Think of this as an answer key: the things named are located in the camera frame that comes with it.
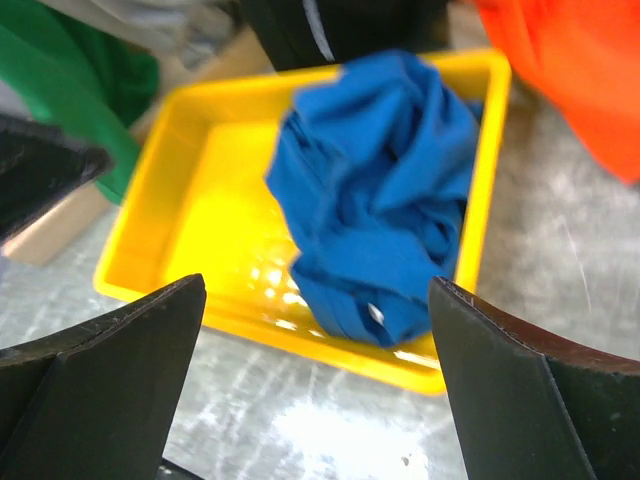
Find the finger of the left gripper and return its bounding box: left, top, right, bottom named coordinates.
left=1, top=114, right=114, bottom=240

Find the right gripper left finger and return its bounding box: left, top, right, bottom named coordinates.
left=1, top=274, right=206, bottom=479

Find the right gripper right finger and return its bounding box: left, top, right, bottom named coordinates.
left=428, top=277, right=639, bottom=479

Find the green tank top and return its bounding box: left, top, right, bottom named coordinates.
left=1, top=1, right=160, bottom=204

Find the grey tank top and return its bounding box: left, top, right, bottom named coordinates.
left=44, top=0, right=244, bottom=70

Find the yellow plastic tray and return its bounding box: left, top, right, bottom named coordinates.
left=94, top=49, right=511, bottom=394

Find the left wooden clothes rack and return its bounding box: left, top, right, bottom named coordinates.
left=2, top=26, right=269, bottom=266

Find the blue shirt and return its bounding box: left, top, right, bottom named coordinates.
left=266, top=50, right=479, bottom=348

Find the black shirt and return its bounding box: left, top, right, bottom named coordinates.
left=240, top=0, right=450, bottom=72

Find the orange t-shirt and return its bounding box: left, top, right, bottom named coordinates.
left=474, top=1, right=639, bottom=184

